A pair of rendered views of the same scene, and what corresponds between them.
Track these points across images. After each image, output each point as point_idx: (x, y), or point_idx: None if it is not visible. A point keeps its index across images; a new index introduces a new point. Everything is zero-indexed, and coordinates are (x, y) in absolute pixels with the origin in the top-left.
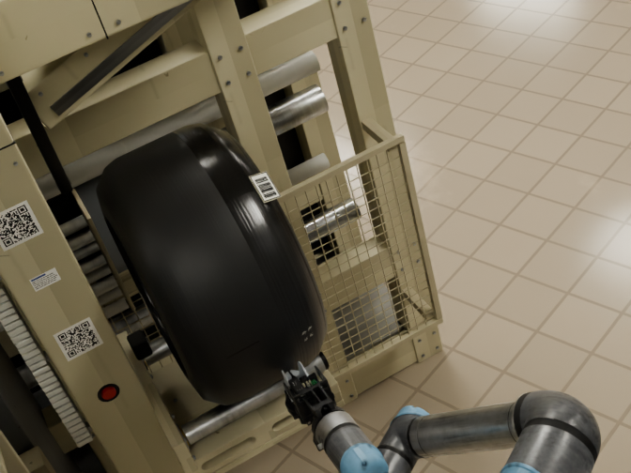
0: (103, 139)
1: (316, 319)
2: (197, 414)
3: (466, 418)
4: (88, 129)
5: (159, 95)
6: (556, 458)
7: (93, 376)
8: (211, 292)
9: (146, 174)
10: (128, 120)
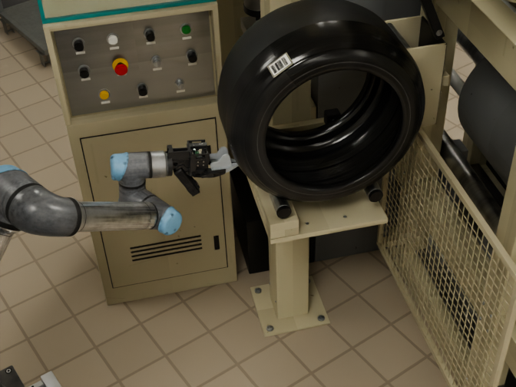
0: (476, 41)
1: (236, 149)
2: None
3: (109, 202)
4: (474, 24)
5: (504, 54)
6: (3, 183)
7: None
8: (229, 64)
9: (309, 5)
10: (487, 47)
